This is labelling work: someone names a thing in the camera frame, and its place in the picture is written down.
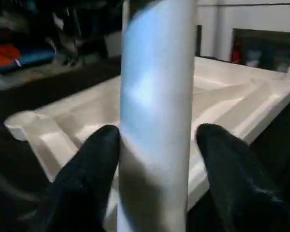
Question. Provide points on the white glass-door cabinet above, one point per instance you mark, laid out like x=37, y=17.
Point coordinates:
x=220, y=24

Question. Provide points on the black work mat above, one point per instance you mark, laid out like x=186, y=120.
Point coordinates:
x=19, y=96

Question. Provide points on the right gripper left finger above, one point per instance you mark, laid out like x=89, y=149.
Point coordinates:
x=87, y=183

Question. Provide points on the white plastic table top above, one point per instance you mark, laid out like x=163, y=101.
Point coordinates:
x=232, y=101

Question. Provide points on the blue flat item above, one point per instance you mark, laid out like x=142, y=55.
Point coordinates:
x=36, y=56

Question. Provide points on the orange fabric item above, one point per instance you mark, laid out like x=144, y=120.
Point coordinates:
x=4, y=52

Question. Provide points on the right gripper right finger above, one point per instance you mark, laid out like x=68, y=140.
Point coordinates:
x=236, y=183

